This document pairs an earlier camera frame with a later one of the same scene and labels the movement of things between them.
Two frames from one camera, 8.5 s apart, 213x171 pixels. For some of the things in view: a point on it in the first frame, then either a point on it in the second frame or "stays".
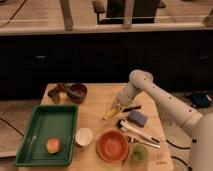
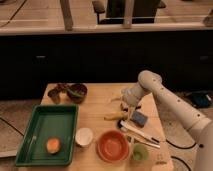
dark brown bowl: [77, 88] stays
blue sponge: [137, 118] stays
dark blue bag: [201, 99] stays
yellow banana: [115, 108] to [114, 116]
